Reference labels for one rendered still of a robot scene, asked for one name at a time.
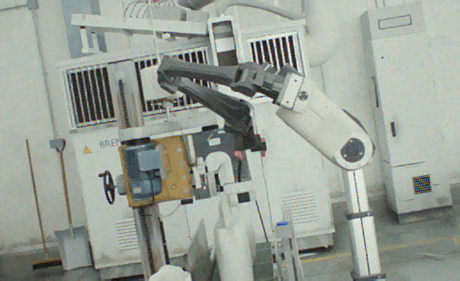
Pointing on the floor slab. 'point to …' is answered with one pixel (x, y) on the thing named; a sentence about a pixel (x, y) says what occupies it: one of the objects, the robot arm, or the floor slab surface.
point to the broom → (42, 232)
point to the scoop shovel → (76, 252)
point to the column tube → (131, 127)
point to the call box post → (287, 260)
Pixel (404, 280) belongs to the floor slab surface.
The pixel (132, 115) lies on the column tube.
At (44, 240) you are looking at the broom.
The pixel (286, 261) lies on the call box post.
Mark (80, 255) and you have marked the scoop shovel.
